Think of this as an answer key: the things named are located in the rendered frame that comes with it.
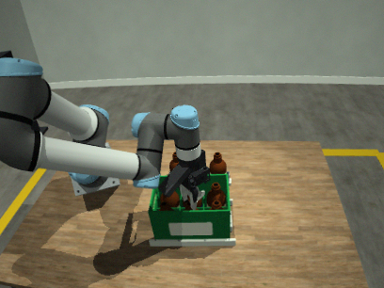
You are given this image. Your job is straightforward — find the green crate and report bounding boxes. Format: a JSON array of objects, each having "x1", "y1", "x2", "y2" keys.
[{"x1": 150, "y1": 174, "x2": 231, "y2": 239}]

